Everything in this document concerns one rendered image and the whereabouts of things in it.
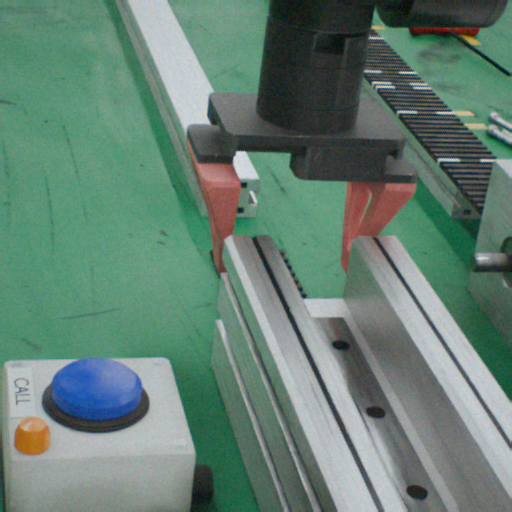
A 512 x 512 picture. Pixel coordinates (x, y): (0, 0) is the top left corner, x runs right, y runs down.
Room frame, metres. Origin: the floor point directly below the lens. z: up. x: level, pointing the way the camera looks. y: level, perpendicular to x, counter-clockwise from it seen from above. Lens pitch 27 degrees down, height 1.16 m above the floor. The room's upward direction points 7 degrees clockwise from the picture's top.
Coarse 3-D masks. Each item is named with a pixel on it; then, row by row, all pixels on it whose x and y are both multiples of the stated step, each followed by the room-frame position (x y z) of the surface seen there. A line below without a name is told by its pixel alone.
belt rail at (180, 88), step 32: (128, 0) 1.23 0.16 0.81; (160, 0) 1.24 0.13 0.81; (128, 32) 1.22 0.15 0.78; (160, 32) 1.14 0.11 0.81; (160, 64) 1.05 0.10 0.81; (192, 64) 1.06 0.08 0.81; (160, 96) 1.01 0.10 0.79; (192, 96) 0.97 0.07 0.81; (192, 192) 0.85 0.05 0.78; (256, 192) 0.82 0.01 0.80
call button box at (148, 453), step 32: (32, 384) 0.48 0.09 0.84; (160, 384) 0.49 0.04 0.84; (32, 416) 0.46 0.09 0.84; (64, 416) 0.46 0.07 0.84; (128, 416) 0.46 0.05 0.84; (160, 416) 0.47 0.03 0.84; (64, 448) 0.44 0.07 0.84; (96, 448) 0.44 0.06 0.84; (128, 448) 0.44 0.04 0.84; (160, 448) 0.44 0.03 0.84; (192, 448) 0.45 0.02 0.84; (32, 480) 0.43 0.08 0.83; (64, 480) 0.43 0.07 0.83; (96, 480) 0.43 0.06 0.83; (128, 480) 0.44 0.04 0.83; (160, 480) 0.44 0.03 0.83; (192, 480) 0.45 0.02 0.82
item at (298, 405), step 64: (256, 256) 0.59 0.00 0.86; (384, 256) 0.61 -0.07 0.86; (256, 320) 0.53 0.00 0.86; (320, 320) 0.58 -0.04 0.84; (384, 320) 0.57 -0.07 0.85; (448, 320) 0.54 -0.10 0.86; (256, 384) 0.52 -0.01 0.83; (320, 384) 0.47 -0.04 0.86; (384, 384) 0.54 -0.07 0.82; (448, 384) 0.49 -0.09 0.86; (256, 448) 0.50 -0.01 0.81; (320, 448) 0.42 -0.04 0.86; (384, 448) 0.47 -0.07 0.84; (448, 448) 0.47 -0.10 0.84
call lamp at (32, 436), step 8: (24, 424) 0.43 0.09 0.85; (32, 424) 0.43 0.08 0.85; (40, 424) 0.44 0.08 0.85; (16, 432) 0.43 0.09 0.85; (24, 432) 0.43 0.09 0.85; (32, 432) 0.43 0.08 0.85; (40, 432) 0.43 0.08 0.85; (48, 432) 0.44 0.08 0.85; (16, 440) 0.43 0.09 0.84; (24, 440) 0.43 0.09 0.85; (32, 440) 0.43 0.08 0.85; (40, 440) 0.43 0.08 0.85; (48, 440) 0.43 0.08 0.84; (16, 448) 0.43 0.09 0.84; (24, 448) 0.43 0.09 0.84; (32, 448) 0.43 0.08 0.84; (40, 448) 0.43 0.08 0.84; (48, 448) 0.43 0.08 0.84
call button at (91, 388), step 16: (64, 368) 0.48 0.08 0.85; (80, 368) 0.48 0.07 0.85; (96, 368) 0.48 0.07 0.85; (112, 368) 0.48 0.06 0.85; (128, 368) 0.48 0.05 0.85; (64, 384) 0.46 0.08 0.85; (80, 384) 0.47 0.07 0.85; (96, 384) 0.47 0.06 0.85; (112, 384) 0.47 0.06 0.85; (128, 384) 0.47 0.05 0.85; (64, 400) 0.46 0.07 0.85; (80, 400) 0.46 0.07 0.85; (96, 400) 0.46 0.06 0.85; (112, 400) 0.46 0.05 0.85; (128, 400) 0.46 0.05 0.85; (80, 416) 0.45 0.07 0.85; (96, 416) 0.45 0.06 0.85; (112, 416) 0.46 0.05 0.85
